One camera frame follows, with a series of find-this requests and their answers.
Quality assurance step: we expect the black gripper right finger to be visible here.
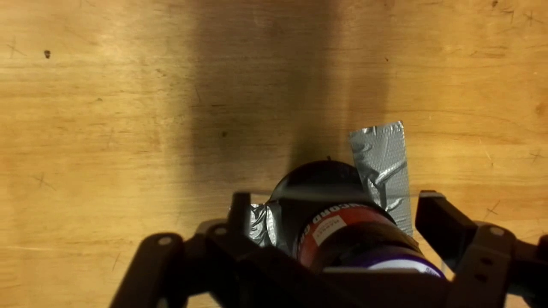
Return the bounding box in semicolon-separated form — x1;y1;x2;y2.
415;190;548;308

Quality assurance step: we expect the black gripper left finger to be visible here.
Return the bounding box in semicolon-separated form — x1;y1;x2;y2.
110;192;299;308

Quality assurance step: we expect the brown bottle with red label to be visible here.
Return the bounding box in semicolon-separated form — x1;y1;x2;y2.
270;161;422;270

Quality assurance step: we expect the purple white bottle cap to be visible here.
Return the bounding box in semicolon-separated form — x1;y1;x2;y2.
345;250;444;279

